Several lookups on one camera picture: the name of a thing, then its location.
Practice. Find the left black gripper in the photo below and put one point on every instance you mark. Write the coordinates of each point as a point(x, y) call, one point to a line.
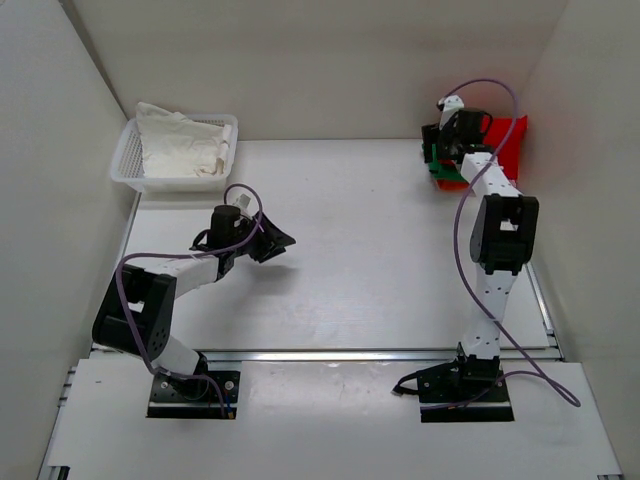
point(272, 239)

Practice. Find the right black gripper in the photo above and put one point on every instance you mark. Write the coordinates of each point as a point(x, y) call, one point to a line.
point(435, 135)

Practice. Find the red t-shirt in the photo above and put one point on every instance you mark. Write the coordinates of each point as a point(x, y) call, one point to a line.
point(509, 155)

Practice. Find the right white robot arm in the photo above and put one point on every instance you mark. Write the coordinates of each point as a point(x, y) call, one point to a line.
point(500, 245)

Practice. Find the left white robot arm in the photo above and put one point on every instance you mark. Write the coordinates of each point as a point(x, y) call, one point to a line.
point(136, 313)

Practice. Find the folded green t-shirt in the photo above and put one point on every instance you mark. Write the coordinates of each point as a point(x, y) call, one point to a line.
point(440, 170)

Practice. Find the folded orange t-shirt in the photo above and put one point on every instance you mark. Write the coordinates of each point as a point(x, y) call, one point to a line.
point(451, 185)

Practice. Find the crumpled white t-shirt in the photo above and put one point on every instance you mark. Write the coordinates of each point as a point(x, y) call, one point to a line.
point(174, 146)

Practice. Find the white plastic basket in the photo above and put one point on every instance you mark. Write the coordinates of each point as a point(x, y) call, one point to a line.
point(127, 162)

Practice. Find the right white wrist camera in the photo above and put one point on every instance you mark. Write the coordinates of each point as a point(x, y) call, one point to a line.
point(448, 106)

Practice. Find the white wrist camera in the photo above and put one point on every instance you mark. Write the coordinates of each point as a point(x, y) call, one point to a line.
point(448, 106)
point(242, 201)

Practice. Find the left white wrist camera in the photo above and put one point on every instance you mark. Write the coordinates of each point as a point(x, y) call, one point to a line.
point(242, 201)

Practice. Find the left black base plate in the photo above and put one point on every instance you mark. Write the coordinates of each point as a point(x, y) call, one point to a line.
point(225, 390)

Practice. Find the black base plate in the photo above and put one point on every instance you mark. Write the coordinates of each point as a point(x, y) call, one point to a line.
point(435, 395)
point(225, 390)

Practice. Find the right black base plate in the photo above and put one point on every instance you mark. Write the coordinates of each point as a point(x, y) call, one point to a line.
point(435, 395)

